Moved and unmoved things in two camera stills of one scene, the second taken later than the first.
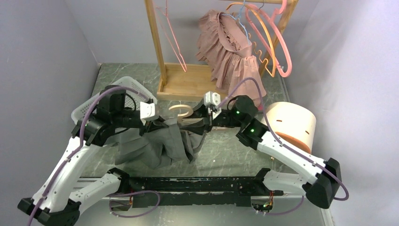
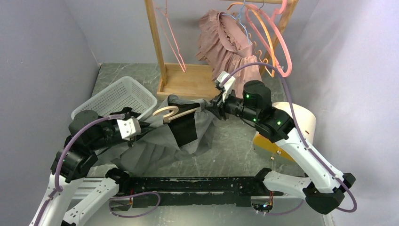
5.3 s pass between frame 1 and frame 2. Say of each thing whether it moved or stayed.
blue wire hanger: stayed
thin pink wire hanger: stayed
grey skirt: moved
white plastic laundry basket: stayed
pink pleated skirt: stayed
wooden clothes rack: stayed
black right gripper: moved
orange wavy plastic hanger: stayed
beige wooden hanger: moved
